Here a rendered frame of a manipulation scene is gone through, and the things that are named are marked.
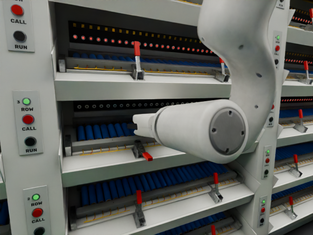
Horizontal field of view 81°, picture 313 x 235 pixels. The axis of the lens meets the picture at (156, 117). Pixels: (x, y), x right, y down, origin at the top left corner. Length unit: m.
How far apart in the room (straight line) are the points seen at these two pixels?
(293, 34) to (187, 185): 0.64
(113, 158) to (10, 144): 0.21
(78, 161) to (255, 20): 0.42
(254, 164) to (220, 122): 0.53
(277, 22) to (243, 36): 0.52
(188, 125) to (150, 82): 0.23
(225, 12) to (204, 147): 0.16
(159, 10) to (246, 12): 0.29
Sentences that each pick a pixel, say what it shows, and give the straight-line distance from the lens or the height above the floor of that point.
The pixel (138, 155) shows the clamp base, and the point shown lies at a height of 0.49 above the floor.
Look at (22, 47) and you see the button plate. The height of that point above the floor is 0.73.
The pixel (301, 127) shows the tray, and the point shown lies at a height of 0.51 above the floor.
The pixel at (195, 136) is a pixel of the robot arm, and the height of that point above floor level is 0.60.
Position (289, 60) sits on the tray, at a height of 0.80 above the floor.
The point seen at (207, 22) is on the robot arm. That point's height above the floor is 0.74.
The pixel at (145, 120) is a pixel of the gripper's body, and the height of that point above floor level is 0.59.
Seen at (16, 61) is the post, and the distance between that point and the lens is 0.43.
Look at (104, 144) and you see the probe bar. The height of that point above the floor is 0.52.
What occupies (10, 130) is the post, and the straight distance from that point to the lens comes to 0.44.
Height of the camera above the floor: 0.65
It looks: 8 degrees down
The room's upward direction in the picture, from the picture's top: straight up
